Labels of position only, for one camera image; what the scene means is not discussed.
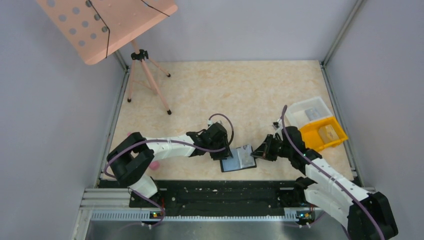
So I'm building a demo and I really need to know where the gold VIP card in bin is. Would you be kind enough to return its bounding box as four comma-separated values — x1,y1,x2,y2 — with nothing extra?
318,124,340,145

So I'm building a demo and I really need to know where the pink marker pen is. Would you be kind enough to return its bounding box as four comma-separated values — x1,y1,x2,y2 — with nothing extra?
126,132,156,172

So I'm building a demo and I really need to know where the silver VIP card in bin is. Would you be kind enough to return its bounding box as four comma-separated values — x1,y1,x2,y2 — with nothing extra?
304,107,322,121

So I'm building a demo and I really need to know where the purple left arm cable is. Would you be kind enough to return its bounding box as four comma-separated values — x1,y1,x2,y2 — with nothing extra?
103,113,235,229

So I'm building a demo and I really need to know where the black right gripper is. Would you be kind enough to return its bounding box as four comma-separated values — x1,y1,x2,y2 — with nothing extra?
251,133,293,161

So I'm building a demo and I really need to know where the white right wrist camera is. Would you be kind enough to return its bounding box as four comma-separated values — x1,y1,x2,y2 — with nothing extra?
272,119,283,132

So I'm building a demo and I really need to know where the white plastic bin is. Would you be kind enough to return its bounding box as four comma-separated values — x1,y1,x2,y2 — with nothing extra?
285,96,333,129

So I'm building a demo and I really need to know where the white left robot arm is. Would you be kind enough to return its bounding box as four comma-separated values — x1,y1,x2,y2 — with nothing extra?
104,122,232,207

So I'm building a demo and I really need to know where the silver vip card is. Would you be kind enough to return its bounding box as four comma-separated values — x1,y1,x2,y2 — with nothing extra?
236,144,257,169
304,107,322,121

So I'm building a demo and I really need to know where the black leather card holder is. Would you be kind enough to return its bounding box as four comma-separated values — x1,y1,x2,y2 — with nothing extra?
220,148,257,173

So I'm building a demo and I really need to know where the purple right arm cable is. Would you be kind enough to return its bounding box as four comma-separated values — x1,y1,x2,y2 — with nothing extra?
280,104,387,240

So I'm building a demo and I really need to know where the pink music stand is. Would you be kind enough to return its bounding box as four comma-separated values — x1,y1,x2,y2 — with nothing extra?
37,0,178,115

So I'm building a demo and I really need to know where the yellow plastic bin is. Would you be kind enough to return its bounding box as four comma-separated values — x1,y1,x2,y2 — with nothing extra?
300,116,349,152

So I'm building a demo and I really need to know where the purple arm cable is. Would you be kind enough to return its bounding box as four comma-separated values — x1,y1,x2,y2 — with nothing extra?
280,104,387,240
103,113,235,229

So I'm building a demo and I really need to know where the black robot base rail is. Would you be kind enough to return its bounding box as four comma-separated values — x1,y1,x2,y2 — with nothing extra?
129,180,318,217

